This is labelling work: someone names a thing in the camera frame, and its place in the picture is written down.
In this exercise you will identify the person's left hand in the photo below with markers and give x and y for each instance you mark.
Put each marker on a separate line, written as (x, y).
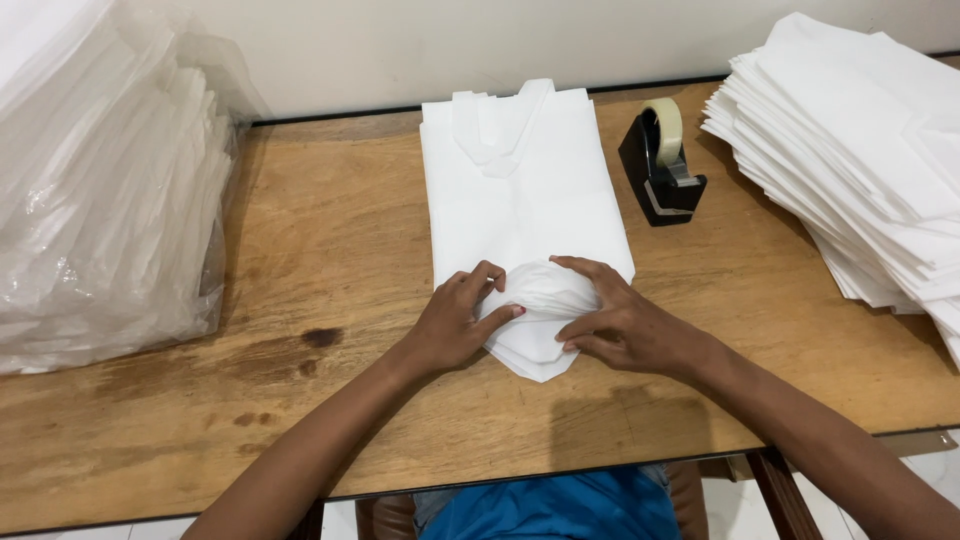
(446, 330)

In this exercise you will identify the person's right hand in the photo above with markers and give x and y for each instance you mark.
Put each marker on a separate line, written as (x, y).
(637, 330)

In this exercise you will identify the white non-woven fabric bag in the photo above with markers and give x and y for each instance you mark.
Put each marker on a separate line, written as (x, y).
(517, 202)

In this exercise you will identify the black tape dispenser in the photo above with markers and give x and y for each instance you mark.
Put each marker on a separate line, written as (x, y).
(660, 191)

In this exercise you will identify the person's blue shirt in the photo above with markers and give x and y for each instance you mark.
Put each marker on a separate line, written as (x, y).
(559, 506)

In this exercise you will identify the clear adhesive tape roll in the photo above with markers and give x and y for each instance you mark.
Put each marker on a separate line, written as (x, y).
(670, 124)

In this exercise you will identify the dark wooden table leg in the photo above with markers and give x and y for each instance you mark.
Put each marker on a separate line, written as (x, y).
(309, 523)
(784, 495)

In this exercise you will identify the stack of white fabric bags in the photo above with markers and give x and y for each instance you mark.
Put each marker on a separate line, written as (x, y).
(855, 150)

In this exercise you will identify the clear plastic sack of bags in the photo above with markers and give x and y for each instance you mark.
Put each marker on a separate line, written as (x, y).
(105, 195)

